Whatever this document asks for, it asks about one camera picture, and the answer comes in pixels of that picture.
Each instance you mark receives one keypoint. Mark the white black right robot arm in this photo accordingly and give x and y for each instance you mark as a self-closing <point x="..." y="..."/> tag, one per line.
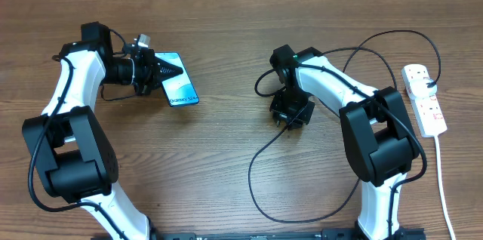
<point x="379" y="141"/>

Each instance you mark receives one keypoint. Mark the blue Samsung Galaxy smartphone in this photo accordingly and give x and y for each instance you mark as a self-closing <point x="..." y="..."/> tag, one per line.
<point x="179" y="90"/>

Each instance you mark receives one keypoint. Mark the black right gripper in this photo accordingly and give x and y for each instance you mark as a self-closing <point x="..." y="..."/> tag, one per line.
<point x="281" y="114"/>

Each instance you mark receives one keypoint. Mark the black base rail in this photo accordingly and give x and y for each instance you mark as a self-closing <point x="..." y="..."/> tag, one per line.
<point x="245" y="236"/>

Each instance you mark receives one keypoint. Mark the white power strip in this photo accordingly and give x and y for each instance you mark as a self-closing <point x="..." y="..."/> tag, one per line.
<point x="428" y="113"/>

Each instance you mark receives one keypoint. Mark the white charger plug adapter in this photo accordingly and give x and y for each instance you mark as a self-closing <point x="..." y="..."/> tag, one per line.
<point x="421" y="88"/>

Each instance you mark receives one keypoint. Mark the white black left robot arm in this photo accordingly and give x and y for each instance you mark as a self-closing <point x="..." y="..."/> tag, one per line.
<point x="73" y="164"/>

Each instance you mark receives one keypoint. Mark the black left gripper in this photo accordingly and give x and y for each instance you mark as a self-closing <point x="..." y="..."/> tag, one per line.
<point x="155" y="71"/>

